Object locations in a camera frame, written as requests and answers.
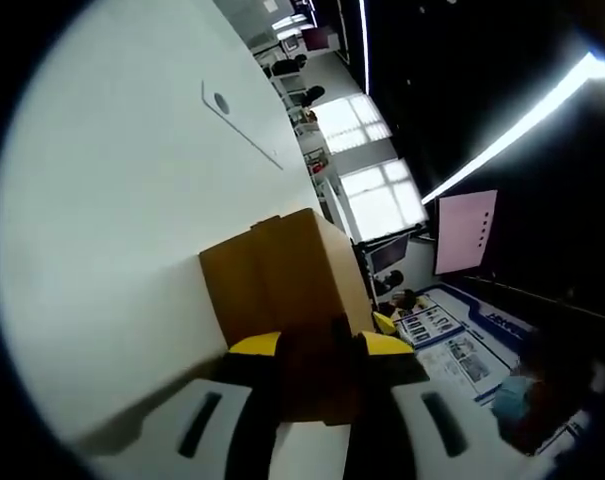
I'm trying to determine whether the wall poster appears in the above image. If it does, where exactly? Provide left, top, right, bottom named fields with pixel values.
left=395, top=283, right=536, bottom=404

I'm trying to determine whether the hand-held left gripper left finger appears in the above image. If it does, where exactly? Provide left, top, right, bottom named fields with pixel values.
left=86, top=331, right=283, bottom=480

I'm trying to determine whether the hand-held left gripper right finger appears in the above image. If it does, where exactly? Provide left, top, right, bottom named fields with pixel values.
left=344, top=329, right=541, bottom=480

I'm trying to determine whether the ceiling light strip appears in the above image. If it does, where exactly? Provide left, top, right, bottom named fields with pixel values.
left=420, top=49, right=605, bottom=206

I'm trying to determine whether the brown cardboard shoe box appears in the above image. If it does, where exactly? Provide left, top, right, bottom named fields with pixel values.
left=199, top=208, right=374, bottom=427

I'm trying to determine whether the pink display screen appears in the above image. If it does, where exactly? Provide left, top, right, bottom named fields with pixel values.
left=433, top=188, right=499, bottom=277

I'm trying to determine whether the table cable cover plate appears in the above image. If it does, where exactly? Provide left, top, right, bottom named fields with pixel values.
left=200, top=78, right=285, bottom=172

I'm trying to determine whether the dark computer monitor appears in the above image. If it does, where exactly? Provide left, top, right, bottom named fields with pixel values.
left=368, top=233, right=411, bottom=275

